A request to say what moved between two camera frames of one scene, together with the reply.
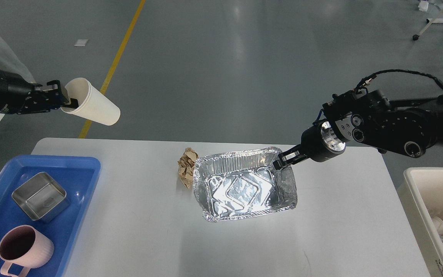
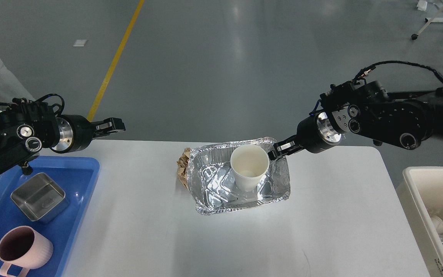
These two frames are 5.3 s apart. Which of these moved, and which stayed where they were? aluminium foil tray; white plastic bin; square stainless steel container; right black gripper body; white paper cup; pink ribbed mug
Moved: white paper cup; aluminium foil tray; right black gripper body
Stayed: white plastic bin; pink ribbed mug; square stainless steel container
